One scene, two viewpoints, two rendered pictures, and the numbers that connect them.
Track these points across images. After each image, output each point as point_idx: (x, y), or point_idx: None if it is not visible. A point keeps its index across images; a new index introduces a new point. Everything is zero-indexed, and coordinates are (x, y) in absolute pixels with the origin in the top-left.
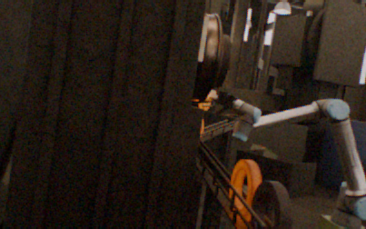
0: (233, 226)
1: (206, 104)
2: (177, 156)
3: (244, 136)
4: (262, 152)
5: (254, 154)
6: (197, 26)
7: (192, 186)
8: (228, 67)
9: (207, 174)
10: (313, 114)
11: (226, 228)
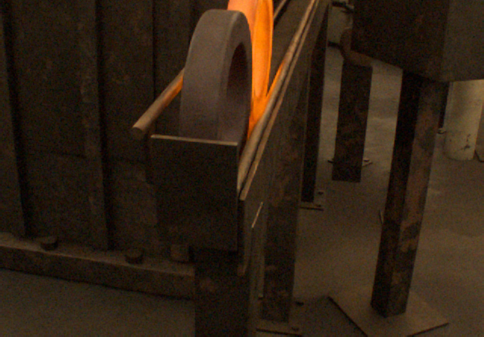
0: (455, 149)
1: None
2: (221, 1)
3: None
4: None
5: None
6: None
7: (354, 75)
8: None
9: (284, 35)
10: None
11: (443, 152)
